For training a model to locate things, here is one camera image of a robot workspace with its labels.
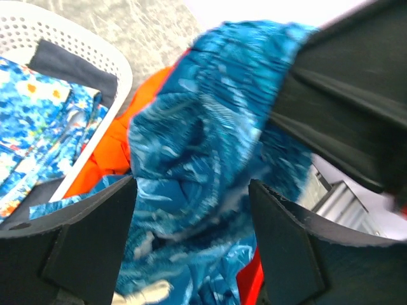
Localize orange shorts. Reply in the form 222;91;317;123
64;66;173;198

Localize blue floral shorts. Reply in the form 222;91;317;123
1;58;108;220

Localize white perforated plastic basket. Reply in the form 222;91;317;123
1;1;133;206

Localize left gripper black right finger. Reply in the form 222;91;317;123
249;180;406;305

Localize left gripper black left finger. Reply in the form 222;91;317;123
1;176;137;304

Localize blue shark print shorts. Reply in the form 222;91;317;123
28;19;321;305

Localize red plastic tray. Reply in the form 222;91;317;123
236;248;264;305

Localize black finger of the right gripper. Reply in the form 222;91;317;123
270;1;406;194

